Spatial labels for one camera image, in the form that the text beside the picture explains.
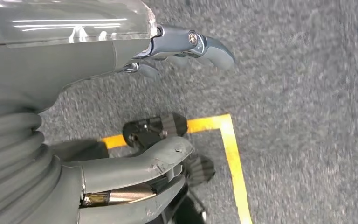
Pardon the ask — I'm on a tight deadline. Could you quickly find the yellow floor tape rectangle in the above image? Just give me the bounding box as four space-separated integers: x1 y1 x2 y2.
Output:
100 113 254 224

